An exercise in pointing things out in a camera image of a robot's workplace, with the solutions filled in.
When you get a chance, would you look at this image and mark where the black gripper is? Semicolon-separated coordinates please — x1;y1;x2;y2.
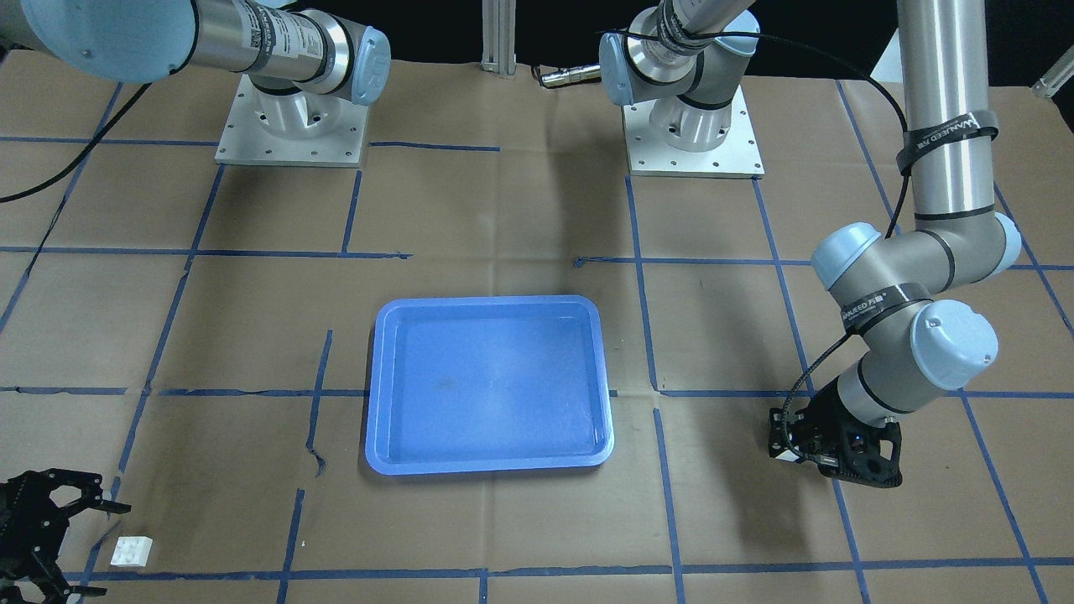
1;470;132;603
769;382;903;488

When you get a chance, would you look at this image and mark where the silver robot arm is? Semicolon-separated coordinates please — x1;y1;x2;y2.
3;1;391;202
598;1;1024;488

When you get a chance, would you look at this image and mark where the blue plastic tray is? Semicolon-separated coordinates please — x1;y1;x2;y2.
365;294;615;476

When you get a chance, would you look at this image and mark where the brown paper table cover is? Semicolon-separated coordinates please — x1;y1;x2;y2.
1;64;1071;603

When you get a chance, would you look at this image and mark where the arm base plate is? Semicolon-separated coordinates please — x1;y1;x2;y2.
622;87;766;179
215;75;369;169

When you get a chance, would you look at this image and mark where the aluminium frame post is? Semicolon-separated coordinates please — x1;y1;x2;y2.
480;0;517;80

